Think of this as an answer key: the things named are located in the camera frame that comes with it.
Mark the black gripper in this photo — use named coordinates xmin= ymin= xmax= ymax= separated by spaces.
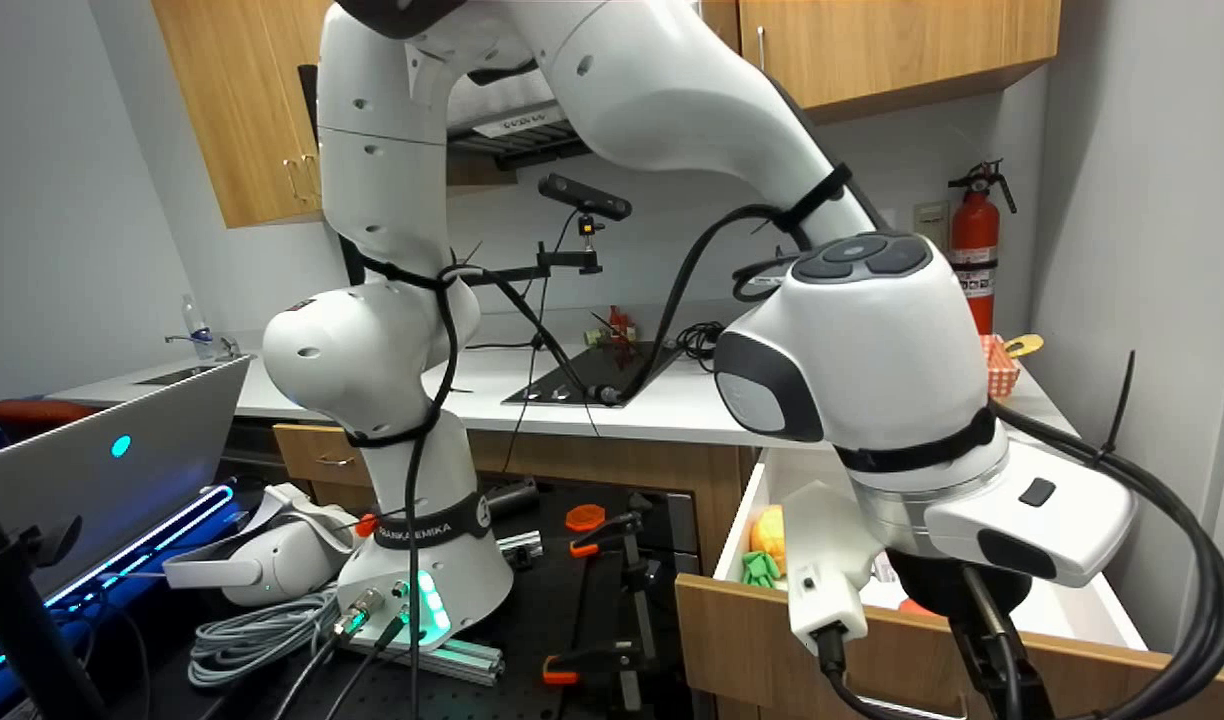
xmin=884 ymin=544 xmax=1061 ymax=720

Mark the white drawer with wooden front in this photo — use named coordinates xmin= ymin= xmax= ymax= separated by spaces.
xmin=674 ymin=444 xmax=1224 ymax=720

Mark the white kitchen countertop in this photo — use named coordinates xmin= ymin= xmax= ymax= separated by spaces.
xmin=229 ymin=335 xmax=1085 ymax=453

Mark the yellow toy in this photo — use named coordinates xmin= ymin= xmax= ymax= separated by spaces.
xmin=749 ymin=498 xmax=788 ymax=561

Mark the green toy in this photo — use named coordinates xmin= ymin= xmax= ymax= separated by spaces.
xmin=735 ymin=549 xmax=786 ymax=593

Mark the orange dotted basket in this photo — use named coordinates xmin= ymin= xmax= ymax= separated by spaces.
xmin=979 ymin=331 xmax=1024 ymax=403

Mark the thin black rod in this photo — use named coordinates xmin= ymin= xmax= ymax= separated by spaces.
xmin=1103 ymin=348 xmax=1146 ymax=457

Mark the red fire extinguisher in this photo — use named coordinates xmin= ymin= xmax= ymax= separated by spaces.
xmin=944 ymin=155 xmax=1022 ymax=335

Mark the orange and black bar clamp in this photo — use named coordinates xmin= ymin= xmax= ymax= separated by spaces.
xmin=535 ymin=636 xmax=643 ymax=695
xmin=558 ymin=498 xmax=684 ymax=565

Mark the wooden cabinet door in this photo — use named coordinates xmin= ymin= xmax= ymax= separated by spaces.
xmin=268 ymin=420 xmax=764 ymax=573

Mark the black cooktop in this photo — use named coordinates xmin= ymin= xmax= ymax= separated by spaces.
xmin=501 ymin=335 xmax=668 ymax=411

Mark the range hood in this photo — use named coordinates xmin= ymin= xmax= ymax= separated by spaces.
xmin=444 ymin=77 xmax=604 ymax=177

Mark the white VR headset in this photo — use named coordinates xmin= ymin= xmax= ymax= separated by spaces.
xmin=164 ymin=481 xmax=366 ymax=613

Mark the chrome sink faucet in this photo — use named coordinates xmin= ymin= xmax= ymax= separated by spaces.
xmin=162 ymin=292 xmax=231 ymax=362

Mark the silver laptop with glowing logo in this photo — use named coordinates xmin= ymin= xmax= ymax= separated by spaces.
xmin=0 ymin=353 xmax=257 ymax=632

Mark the black tripod leg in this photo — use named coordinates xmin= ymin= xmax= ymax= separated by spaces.
xmin=0 ymin=474 xmax=98 ymax=720

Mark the flat red object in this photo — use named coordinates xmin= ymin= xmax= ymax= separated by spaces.
xmin=0 ymin=390 xmax=79 ymax=433

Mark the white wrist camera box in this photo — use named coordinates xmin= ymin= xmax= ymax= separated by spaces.
xmin=786 ymin=481 xmax=874 ymax=648

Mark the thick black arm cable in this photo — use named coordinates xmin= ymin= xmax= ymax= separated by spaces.
xmin=625 ymin=159 xmax=1224 ymax=720

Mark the black cable bundle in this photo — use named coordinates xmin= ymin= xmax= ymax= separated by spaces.
xmin=674 ymin=315 xmax=733 ymax=368

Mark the small red wire object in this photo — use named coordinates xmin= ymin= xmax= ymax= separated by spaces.
xmin=589 ymin=305 xmax=643 ymax=354

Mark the aluminum base rail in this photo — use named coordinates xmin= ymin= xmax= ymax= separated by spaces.
xmin=329 ymin=582 xmax=508 ymax=691

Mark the black camera stand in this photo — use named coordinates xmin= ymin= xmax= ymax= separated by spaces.
xmin=448 ymin=212 xmax=643 ymax=403

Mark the wide wooden wall cabinet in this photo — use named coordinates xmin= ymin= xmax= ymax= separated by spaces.
xmin=700 ymin=0 xmax=1064 ymax=115

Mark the black stereo camera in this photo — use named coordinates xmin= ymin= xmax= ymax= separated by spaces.
xmin=535 ymin=172 xmax=635 ymax=222

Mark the gray coiled cable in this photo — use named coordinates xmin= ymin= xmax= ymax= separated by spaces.
xmin=186 ymin=593 xmax=346 ymax=695

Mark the narrow wooden wall cabinet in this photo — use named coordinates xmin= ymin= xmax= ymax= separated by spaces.
xmin=148 ymin=0 xmax=338 ymax=232

